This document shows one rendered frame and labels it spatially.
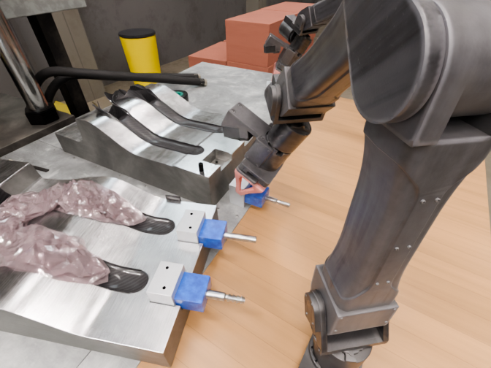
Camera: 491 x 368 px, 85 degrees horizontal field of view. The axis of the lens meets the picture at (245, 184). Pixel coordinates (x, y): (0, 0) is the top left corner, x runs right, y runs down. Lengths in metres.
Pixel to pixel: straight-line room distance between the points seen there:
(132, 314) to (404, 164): 0.37
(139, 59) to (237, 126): 2.96
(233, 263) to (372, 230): 0.32
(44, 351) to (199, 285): 0.24
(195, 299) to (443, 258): 0.46
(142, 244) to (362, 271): 0.35
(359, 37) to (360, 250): 0.17
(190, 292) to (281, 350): 0.15
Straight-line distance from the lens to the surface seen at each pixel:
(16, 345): 0.56
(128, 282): 0.47
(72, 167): 0.84
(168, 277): 0.41
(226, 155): 0.62
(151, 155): 0.64
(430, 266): 0.61
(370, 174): 0.22
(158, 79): 1.16
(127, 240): 0.50
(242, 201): 0.59
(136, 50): 3.38
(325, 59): 0.30
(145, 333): 0.42
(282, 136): 0.45
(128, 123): 0.74
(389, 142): 0.19
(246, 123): 0.48
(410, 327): 0.52
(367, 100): 0.19
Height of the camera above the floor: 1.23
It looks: 40 degrees down
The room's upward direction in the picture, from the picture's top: straight up
